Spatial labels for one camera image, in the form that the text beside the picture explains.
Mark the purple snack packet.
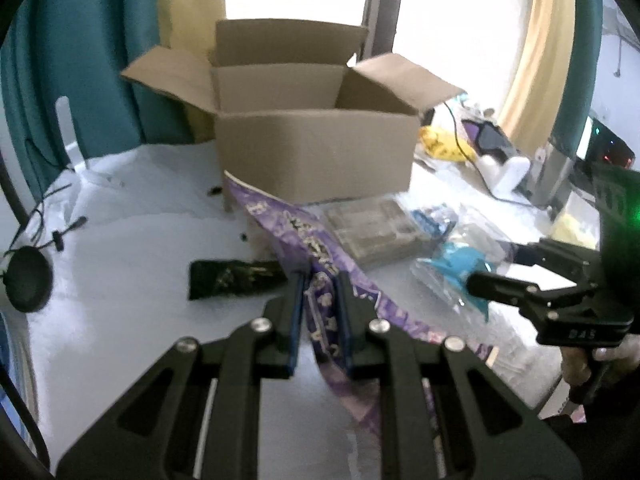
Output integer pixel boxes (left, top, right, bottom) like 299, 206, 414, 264
222, 169, 501, 436

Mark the person's right hand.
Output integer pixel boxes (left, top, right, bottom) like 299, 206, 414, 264
560, 335, 639, 404

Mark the metal cup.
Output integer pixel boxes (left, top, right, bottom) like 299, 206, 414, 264
532, 142, 575, 208

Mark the blue clear snack bag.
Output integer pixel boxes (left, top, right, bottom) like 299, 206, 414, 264
411, 223, 510, 323

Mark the white charger stand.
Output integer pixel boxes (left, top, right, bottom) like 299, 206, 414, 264
477, 155, 530, 200

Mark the blue white snack packet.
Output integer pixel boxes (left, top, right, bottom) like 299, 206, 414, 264
410, 204, 459, 240

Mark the black green snack packet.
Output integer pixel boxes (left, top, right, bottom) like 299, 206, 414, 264
188, 260, 288, 301

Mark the purple black pouch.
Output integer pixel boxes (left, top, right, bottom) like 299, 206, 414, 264
462, 119, 518, 164

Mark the yellow curtain right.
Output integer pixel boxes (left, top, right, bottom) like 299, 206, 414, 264
500, 0, 575, 157

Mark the yellow curtain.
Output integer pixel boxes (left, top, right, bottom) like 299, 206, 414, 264
157, 0, 226, 58
500, 0, 575, 157

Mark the teal curtain right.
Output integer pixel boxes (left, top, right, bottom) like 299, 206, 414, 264
549, 0, 603, 160

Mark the teal curtain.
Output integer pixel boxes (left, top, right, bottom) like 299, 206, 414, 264
1, 0, 193, 197
549, 0, 603, 160

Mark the clear plastic biscuit tray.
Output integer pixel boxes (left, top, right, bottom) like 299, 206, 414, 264
322, 196, 434, 266

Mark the yellow plastic bag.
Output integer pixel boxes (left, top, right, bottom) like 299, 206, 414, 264
419, 126, 476, 162

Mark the black round disc device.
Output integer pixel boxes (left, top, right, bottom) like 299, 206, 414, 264
3, 246, 53, 313

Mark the white router stand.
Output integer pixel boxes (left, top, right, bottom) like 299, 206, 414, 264
54, 96, 125, 188

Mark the brown cardboard box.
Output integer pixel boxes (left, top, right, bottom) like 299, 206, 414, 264
122, 18, 460, 204

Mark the teal curtain left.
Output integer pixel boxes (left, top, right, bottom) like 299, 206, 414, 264
1, 0, 193, 197

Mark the yellow curtain left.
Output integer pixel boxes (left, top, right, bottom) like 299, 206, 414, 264
157, 0, 226, 58

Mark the black cable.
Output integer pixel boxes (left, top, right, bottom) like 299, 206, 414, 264
441, 100, 551, 212

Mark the black window frame post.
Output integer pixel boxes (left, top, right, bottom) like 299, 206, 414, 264
358, 0, 401, 60

